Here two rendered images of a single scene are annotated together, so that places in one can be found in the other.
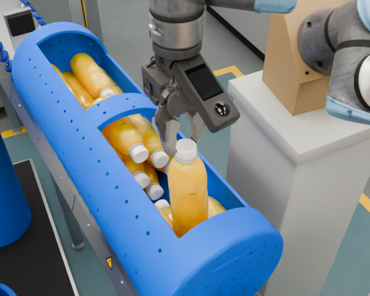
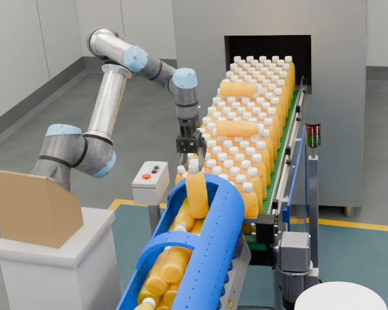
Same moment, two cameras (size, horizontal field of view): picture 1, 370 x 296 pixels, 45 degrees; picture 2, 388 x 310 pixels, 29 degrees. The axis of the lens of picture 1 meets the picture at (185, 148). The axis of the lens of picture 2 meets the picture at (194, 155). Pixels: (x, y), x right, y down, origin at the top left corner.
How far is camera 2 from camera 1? 2.76 m
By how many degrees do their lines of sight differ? 98
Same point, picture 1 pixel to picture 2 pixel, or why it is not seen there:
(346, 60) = (93, 148)
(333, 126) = not seen: hidden behind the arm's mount
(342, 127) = not seen: hidden behind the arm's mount
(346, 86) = (108, 149)
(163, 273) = (233, 191)
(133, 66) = not seen: outside the picture
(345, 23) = (75, 144)
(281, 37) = (60, 198)
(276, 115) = (90, 228)
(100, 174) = (218, 228)
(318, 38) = (67, 172)
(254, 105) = (90, 238)
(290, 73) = (73, 205)
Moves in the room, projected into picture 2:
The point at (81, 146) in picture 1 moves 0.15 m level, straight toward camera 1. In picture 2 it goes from (213, 245) to (232, 222)
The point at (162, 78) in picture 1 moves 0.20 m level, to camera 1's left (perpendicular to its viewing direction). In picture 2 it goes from (196, 133) to (241, 148)
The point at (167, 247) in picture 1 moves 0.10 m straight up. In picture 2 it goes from (225, 189) to (223, 163)
